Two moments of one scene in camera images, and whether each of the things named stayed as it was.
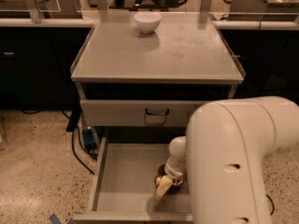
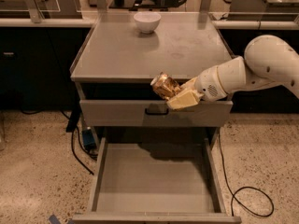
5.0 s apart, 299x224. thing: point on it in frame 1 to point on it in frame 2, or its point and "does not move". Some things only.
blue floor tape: (54, 220) does not move
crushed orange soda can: (177, 183) to (165, 85)
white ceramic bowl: (147, 22) does not move
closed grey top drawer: (137, 112) does not move
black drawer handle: (157, 113) does not move
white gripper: (173, 172) to (207, 83)
